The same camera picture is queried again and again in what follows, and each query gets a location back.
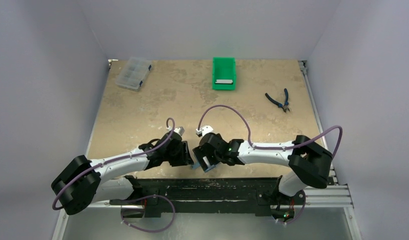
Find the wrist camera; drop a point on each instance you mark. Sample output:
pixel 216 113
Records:
pixel 179 130
pixel 203 130

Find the green plastic bin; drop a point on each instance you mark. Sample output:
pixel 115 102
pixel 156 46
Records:
pixel 224 68

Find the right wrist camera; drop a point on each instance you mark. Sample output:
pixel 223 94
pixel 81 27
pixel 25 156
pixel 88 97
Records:
pixel 203 130

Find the clear plastic organizer box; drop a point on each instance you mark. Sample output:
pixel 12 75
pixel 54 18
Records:
pixel 134 73

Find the single credit card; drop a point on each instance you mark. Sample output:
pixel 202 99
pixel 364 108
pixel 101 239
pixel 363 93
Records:
pixel 206 161

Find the aluminium frame rail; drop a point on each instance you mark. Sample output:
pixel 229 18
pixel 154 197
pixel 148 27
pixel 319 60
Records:
pixel 335 195

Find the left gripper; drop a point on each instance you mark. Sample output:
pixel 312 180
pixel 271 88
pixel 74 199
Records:
pixel 184 158

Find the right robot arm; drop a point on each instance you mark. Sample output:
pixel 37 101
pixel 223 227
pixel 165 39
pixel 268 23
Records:
pixel 309 162

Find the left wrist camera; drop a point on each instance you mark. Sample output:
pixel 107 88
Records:
pixel 179 130

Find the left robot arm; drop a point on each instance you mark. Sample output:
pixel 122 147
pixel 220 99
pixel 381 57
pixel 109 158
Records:
pixel 84 181

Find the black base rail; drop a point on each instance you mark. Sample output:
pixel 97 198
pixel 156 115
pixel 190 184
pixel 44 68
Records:
pixel 250 195

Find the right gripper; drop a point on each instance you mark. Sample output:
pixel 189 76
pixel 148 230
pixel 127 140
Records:
pixel 202 156

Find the stack of credit cards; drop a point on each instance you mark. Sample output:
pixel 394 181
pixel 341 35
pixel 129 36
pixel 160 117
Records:
pixel 224 81

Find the blue card holder wallet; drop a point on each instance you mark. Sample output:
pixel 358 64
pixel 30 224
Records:
pixel 200 164

